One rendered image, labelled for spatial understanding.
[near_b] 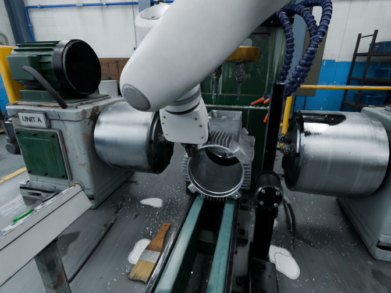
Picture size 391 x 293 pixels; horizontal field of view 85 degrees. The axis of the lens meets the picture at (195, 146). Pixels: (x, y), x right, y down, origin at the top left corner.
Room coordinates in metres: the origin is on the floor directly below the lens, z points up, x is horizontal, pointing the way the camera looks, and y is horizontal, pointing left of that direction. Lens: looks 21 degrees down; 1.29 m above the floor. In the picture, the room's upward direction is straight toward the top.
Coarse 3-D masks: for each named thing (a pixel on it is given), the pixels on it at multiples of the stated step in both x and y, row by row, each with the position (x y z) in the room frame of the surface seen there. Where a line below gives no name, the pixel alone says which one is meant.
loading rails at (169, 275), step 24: (192, 192) 0.55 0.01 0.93; (192, 216) 0.46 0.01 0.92; (192, 240) 0.40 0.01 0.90; (216, 240) 0.45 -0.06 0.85; (240, 240) 0.48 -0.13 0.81; (168, 264) 0.31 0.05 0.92; (192, 264) 0.40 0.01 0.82; (216, 264) 0.31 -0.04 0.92; (168, 288) 0.26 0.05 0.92; (216, 288) 0.26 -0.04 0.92; (240, 288) 0.33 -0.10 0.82
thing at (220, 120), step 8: (216, 112) 0.70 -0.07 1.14; (224, 112) 0.71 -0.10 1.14; (232, 112) 0.70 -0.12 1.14; (240, 112) 0.68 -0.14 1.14; (216, 120) 0.60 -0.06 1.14; (224, 120) 0.59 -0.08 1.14; (232, 120) 0.59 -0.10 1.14; (240, 120) 0.65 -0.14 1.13; (216, 128) 0.60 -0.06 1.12; (224, 128) 0.59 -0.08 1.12; (232, 128) 0.59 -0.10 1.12; (240, 128) 0.63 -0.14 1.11
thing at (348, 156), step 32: (288, 128) 0.69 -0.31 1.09; (320, 128) 0.53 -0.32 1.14; (352, 128) 0.52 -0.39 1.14; (384, 128) 0.52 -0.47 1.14; (288, 160) 0.61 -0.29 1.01; (320, 160) 0.49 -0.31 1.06; (352, 160) 0.47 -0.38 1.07; (384, 160) 0.47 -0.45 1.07; (320, 192) 0.51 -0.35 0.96; (352, 192) 0.48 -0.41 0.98
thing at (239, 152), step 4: (244, 128) 0.68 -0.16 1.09; (244, 132) 0.67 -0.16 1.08; (236, 148) 0.52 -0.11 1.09; (240, 148) 0.51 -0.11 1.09; (236, 152) 0.50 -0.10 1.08; (240, 152) 0.50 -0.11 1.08; (244, 152) 0.50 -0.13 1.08; (240, 156) 0.50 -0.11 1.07; (192, 184) 0.54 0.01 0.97; (192, 188) 0.54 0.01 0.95; (236, 192) 0.50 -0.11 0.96; (240, 192) 0.50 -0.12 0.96; (232, 196) 0.50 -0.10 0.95; (236, 196) 0.50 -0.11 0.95
